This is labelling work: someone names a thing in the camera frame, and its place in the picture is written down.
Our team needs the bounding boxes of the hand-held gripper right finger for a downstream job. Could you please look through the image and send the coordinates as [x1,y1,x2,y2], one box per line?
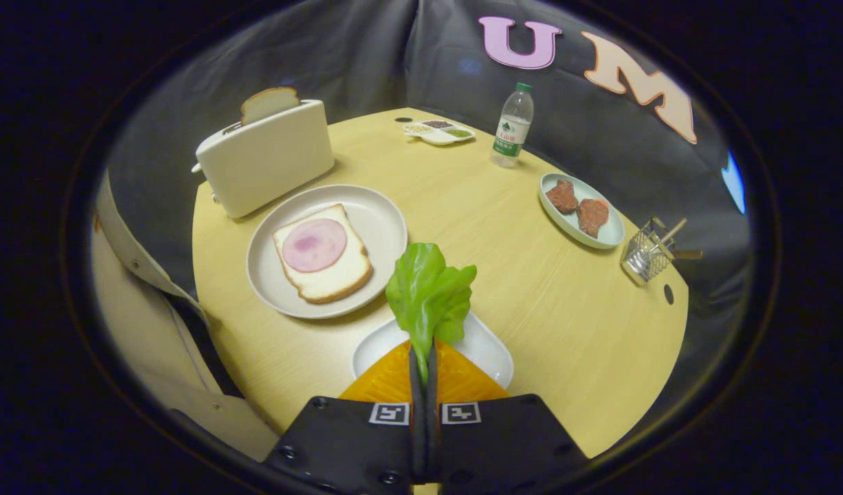
[425,340,589,495]

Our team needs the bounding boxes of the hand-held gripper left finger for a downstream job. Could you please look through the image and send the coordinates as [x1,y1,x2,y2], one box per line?
[262,340,426,495]

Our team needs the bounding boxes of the green lettuce leaf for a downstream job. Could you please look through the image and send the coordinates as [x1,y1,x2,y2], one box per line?
[385,242,478,382]

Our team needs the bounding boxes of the plain bread slice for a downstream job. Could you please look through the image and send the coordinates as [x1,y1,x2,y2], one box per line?
[241,87,301,126]

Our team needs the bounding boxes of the white rounded dish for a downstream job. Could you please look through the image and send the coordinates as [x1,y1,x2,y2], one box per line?
[351,313,514,389]

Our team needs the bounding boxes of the bread slice under ham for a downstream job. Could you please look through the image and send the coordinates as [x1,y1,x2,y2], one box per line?
[272,203,373,305]

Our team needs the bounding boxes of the pink ham slice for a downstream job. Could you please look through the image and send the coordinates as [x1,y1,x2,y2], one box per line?
[282,219,348,273]

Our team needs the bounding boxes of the round beige plate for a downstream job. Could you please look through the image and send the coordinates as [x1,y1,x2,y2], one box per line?
[246,184,408,320]

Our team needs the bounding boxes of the pale green oval plate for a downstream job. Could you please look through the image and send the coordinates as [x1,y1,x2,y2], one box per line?
[539,173,626,250]

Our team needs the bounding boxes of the person's beige jacket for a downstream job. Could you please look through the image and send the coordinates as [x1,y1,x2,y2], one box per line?
[91,172,281,461]

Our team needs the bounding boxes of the brown meat piece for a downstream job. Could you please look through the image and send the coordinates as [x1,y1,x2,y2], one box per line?
[545,179,579,215]
[576,199,609,239]

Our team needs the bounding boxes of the light wooden stick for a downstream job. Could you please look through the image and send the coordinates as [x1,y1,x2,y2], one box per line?
[652,219,688,250]

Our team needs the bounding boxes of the white toaster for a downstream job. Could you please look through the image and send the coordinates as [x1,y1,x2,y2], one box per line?
[191,100,336,219]

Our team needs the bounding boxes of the clear plastic water bottle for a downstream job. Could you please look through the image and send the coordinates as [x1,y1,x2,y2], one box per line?
[491,82,534,168]

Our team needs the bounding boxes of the white divided bean dish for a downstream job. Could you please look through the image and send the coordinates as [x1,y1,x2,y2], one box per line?
[403,120,476,146]

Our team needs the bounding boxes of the black backdrop cloth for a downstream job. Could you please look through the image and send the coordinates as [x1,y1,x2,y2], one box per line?
[105,0,752,331]

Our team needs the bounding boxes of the wire mesh utensil holder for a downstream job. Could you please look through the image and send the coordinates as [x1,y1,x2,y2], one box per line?
[620,217,677,286]

